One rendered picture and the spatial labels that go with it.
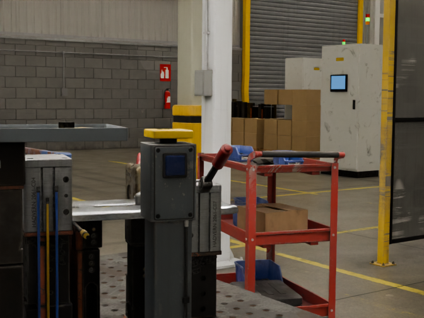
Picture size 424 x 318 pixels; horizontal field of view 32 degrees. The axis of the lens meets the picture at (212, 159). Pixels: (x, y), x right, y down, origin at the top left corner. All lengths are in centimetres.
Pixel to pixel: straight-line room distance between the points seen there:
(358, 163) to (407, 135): 572
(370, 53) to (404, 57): 587
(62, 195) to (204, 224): 25
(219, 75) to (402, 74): 135
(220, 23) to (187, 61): 323
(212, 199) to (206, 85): 398
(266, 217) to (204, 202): 218
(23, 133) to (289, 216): 261
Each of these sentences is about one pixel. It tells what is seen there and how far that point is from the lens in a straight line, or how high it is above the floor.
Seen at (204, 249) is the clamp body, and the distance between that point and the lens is 129.
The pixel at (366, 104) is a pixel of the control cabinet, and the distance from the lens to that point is 1147.
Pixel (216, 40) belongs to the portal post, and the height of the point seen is 160.
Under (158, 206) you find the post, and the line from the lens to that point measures 108.
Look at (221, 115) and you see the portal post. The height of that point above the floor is 107.
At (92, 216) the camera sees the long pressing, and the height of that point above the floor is 100.
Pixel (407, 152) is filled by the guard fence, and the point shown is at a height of 81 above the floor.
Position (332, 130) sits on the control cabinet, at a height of 70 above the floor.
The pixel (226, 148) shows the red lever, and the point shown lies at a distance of 116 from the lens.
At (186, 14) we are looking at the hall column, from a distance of 856.
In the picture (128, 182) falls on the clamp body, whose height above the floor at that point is 102.
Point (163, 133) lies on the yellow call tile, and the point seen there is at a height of 116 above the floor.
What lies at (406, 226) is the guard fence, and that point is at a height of 25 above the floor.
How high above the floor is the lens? 121
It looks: 5 degrees down
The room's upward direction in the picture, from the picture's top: straight up
